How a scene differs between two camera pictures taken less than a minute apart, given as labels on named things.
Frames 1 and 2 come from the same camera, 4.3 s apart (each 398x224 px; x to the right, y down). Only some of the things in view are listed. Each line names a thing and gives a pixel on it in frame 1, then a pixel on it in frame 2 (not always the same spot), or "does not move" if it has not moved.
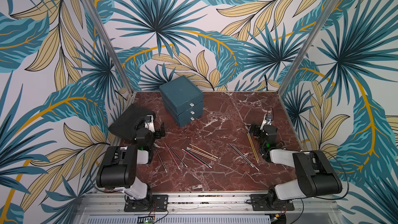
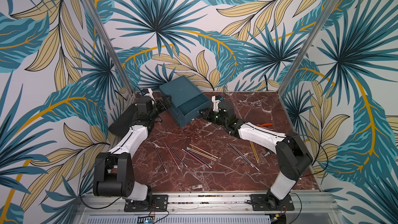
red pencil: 246,158 does not move
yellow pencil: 253,147 does not move
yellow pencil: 252,148 does not move
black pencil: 241,154 does not move
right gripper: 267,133 -> 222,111
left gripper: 158,135 -> 168,102
